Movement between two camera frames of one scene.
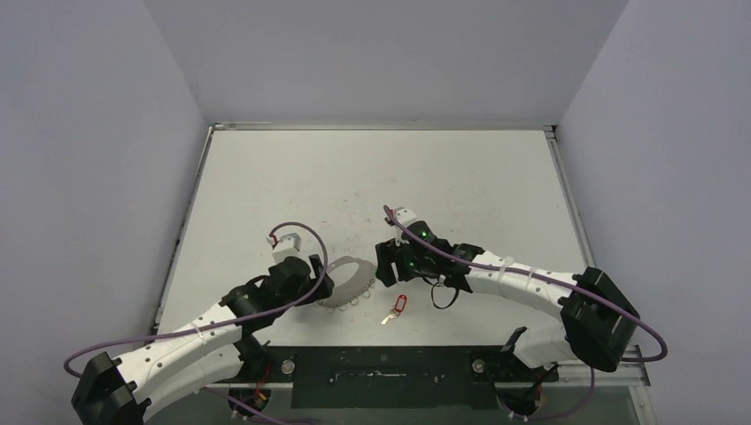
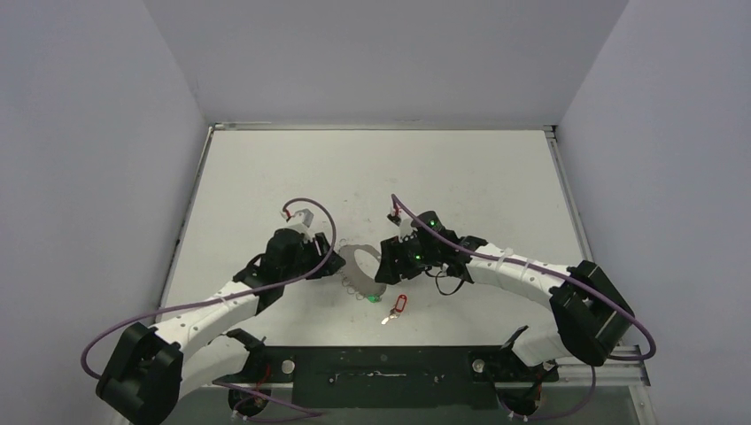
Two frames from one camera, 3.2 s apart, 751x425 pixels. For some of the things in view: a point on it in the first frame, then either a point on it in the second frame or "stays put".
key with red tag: (397, 309) stays put
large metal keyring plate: (352, 289) → (354, 278)
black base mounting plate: (393, 377) stays put
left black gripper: (318, 272) → (319, 248)
